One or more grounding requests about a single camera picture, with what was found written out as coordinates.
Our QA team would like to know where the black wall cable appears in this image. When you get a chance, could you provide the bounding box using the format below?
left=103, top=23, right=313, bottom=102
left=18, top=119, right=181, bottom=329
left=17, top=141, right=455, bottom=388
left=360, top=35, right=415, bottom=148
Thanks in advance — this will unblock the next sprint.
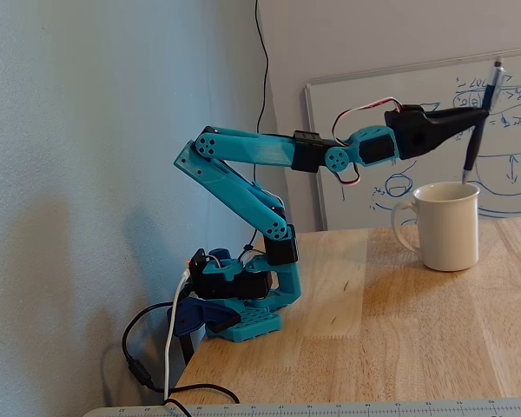
left=254, top=0, right=271, bottom=136

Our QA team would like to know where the black power cable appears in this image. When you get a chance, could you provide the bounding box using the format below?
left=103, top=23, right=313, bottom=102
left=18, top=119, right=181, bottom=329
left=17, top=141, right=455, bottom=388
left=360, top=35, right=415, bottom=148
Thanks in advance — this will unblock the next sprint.
left=122, top=301, right=241, bottom=417

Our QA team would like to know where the blue click pen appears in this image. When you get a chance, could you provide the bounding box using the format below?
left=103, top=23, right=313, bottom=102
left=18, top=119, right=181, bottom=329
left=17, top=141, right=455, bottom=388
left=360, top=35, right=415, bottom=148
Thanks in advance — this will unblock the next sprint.
left=461, top=56, right=505, bottom=184

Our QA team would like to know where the blue black bar clamp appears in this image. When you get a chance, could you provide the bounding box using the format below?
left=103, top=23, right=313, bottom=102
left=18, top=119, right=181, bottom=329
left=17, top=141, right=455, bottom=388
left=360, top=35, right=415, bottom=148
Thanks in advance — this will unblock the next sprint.
left=167, top=298, right=241, bottom=366

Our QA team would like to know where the red white servo wire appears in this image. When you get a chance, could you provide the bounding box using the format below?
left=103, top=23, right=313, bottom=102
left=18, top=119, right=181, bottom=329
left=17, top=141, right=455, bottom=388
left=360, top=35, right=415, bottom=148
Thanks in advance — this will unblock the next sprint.
left=333, top=97, right=403, bottom=144

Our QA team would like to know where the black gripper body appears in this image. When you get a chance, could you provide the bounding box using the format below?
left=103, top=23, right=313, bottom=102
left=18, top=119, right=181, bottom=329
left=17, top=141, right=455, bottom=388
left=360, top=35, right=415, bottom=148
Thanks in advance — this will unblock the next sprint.
left=384, top=103, right=439, bottom=160

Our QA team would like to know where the white usb cable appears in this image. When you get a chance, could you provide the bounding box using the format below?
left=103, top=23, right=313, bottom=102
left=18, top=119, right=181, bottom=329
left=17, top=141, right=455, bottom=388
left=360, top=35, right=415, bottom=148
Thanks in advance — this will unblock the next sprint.
left=162, top=268, right=190, bottom=403

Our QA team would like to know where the grey gridded cutting mat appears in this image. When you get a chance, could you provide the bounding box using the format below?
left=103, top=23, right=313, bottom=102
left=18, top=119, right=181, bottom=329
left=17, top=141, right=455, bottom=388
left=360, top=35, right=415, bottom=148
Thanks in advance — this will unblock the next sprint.
left=82, top=397, right=521, bottom=417

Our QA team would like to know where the cream ceramic mug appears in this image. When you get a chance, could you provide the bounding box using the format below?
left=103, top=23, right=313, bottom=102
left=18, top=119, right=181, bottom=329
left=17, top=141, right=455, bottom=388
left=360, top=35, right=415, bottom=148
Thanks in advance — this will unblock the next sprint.
left=390, top=181, right=481, bottom=272

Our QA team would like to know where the whiteboard with blue drawings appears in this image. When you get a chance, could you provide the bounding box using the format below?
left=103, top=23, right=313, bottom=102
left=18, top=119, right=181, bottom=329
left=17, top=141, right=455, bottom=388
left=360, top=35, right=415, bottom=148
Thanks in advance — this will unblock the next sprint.
left=304, top=46, right=521, bottom=231

